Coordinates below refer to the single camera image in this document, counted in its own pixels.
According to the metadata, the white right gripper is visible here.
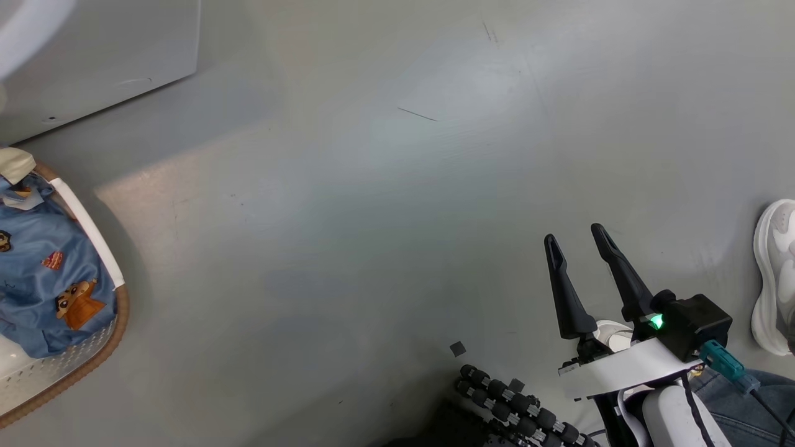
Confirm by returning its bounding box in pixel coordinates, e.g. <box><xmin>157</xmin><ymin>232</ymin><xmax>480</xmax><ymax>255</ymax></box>
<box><xmin>544</xmin><ymin>223</ymin><xmax>704</xmax><ymax>401</ymax></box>

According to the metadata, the blue cartoon print garment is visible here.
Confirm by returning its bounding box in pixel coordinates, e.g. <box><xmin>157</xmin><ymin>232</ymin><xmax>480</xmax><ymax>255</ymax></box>
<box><xmin>0</xmin><ymin>174</ymin><xmax>119</xmax><ymax>359</ymax></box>

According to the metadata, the white front-load washing machine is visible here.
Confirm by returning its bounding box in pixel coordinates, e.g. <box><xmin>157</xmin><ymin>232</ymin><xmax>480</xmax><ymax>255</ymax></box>
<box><xmin>0</xmin><ymin>0</ymin><xmax>202</xmax><ymax>145</ymax></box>

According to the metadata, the white sneaker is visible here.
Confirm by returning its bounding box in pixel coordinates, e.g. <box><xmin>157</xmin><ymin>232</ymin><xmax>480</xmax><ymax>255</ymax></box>
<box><xmin>750</xmin><ymin>199</ymin><xmax>795</xmax><ymax>356</ymax></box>

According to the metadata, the blue jeans leg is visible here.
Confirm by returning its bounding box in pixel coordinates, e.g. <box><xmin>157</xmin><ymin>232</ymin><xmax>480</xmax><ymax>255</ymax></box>
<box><xmin>689</xmin><ymin>369</ymin><xmax>795</xmax><ymax>447</ymax></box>

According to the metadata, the cream perforated basket brown rim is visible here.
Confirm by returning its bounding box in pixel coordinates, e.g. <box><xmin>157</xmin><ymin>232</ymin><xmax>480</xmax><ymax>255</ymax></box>
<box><xmin>0</xmin><ymin>163</ymin><xmax>130</xmax><ymax>429</ymax></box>

